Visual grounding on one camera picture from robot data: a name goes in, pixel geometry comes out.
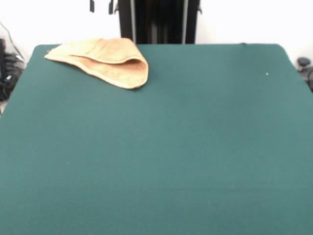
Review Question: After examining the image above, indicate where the tan terry towel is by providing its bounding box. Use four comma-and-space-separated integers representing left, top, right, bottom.
44, 37, 150, 90

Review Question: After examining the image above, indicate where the tall black box device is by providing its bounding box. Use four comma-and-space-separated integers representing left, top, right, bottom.
0, 38, 7, 79

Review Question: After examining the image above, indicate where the gray black floor stand base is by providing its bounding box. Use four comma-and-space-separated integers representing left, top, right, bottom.
297, 57, 313, 93
3, 52, 26, 101

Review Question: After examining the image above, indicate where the dark green table cloth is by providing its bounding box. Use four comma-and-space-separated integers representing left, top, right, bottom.
0, 43, 313, 235

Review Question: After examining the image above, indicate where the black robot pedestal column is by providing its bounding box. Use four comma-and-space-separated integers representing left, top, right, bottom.
114, 0, 203, 45

